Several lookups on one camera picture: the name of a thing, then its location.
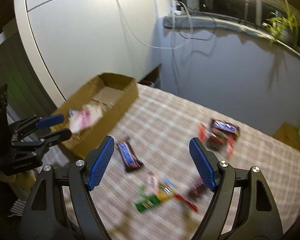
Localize small Snickers bar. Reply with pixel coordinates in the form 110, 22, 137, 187
211, 119, 240, 134

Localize large Snickers bar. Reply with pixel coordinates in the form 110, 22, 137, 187
117, 137, 143, 173

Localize white power adapter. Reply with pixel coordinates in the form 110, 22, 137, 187
170, 0, 186, 16

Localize cardboard box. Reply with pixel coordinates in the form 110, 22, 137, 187
52, 73, 138, 158

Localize white cabinet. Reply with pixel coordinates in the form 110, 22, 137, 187
14, 0, 171, 106

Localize plaid tablecloth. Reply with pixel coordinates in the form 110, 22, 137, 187
91, 85, 300, 239

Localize colourful milk candy packet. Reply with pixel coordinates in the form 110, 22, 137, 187
157, 178, 199, 213

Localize black cable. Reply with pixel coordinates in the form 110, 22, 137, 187
176, 0, 217, 41

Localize potted spider plant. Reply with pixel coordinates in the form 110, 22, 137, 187
262, 0, 300, 49

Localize pink snack packet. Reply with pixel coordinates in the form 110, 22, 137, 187
145, 172, 159, 196

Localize ring light tripod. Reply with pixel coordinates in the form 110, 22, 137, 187
243, 0, 257, 28

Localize grey windowsill mat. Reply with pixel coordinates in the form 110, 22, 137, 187
163, 15, 300, 59

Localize green candy packet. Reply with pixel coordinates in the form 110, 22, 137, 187
134, 195, 161, 213

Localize packaged sliced bread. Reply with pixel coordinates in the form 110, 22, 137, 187
68, 104, 103, 134

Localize white charging cable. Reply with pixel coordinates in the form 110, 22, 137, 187
113, 0, 193, 50

